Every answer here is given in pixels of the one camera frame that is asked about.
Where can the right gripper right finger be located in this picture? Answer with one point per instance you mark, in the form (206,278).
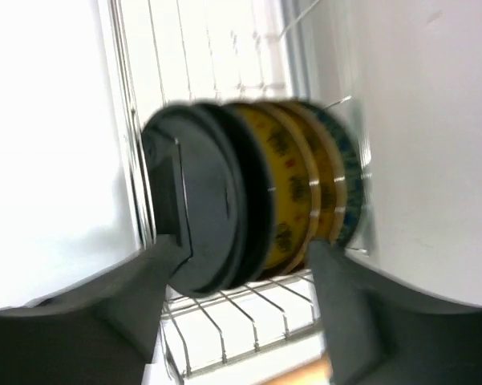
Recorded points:
(378,331)

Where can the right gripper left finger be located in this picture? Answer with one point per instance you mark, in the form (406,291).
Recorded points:
(104,331)

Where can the blue green patterned plate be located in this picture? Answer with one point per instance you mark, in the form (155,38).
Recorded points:
(352,167)

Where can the yellow patterned plate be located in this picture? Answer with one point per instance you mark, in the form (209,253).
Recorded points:
(295,183)
(330,167)

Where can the black plate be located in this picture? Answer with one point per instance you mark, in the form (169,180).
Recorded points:
(196,191)
(257,215)

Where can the white wire dish rack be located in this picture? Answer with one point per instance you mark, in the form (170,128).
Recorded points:
(160,52)

